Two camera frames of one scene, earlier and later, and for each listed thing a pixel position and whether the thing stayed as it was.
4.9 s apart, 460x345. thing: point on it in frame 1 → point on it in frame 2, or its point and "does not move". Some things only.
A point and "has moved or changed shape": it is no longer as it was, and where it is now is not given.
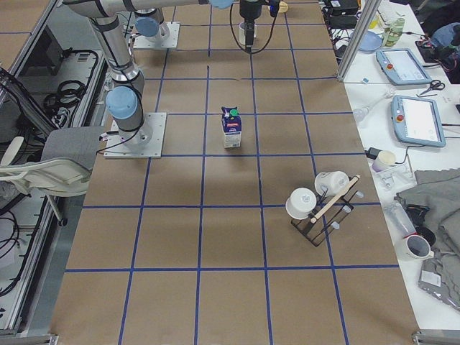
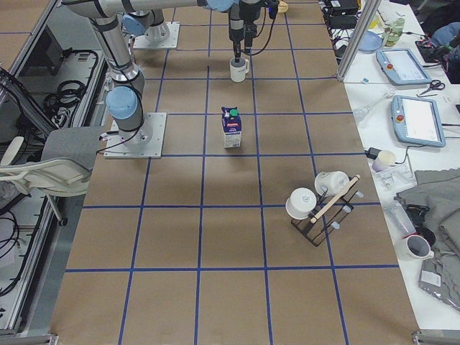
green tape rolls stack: [392, 31] does not move
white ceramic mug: [241, 30] has moved or changed shape
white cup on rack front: [301, 203] does not move
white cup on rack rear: [330, 182] does not move
